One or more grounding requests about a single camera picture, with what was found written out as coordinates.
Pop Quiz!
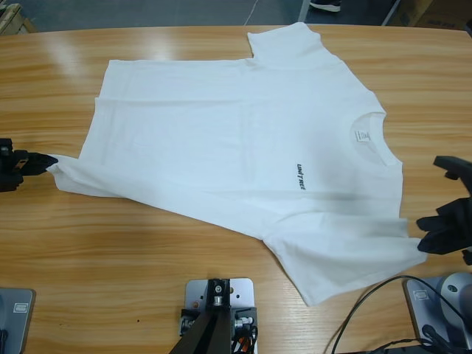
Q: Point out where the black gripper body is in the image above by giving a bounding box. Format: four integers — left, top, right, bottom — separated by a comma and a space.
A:
0, 147, 30, 192
436, 197, 472, 266

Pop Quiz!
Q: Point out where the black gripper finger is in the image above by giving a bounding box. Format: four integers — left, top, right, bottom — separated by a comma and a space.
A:
27, 150, 60, 166
418, 232, 464, 256
24, 164, 56, 176
416, 215, 449, 234

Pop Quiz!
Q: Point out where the white T-shirt black logo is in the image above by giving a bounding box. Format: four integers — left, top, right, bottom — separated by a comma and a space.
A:
46, 21, 432, 308

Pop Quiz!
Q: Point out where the wooden pallet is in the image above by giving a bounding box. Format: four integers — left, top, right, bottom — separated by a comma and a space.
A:
0, 0, 37, 37

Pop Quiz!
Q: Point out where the white mounting plate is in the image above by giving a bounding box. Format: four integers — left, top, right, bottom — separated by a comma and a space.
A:
184, 278, 258, 354

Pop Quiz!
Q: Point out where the cardboard box black lettering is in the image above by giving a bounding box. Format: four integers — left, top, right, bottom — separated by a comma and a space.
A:
414, 0, 472, 30

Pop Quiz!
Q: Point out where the cardboard box green print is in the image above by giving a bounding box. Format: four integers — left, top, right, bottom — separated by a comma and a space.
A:
390, 0, 421, 27

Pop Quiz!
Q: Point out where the white slanted metal leg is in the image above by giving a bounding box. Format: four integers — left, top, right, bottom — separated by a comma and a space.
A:
381, 0, 403, 27

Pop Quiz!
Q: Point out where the white upright metal leg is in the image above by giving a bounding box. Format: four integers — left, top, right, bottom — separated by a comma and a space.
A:
297, 0, 315, 22

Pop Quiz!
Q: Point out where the grey base with cables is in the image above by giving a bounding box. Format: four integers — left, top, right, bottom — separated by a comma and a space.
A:
324, 274, 472, 354

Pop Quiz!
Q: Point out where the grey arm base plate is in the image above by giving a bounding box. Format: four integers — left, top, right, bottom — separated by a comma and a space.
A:
402, 272, 472, 347
0, 287, 37, 354

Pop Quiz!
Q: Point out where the black plug cable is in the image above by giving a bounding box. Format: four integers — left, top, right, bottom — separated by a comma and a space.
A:
421, 323, 472, 354

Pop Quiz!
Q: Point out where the thin brown twisted cable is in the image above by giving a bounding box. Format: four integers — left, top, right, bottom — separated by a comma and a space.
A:
363, 338, 422, 354

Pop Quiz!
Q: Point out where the black corner bracket silver knob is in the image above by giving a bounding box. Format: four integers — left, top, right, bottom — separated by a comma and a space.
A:
230, 305, 258, 335
178, 308, 203, 337

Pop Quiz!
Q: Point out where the orange and black wire bundle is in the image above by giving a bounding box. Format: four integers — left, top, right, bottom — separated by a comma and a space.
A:
231, 326, 260, 354

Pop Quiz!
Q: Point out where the dark camera post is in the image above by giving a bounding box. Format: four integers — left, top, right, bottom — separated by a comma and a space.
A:
172, 279, 237, 354

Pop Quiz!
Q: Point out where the thin white floor cable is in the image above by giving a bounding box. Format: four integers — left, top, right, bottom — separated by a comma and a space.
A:
246, 0, 260, 25

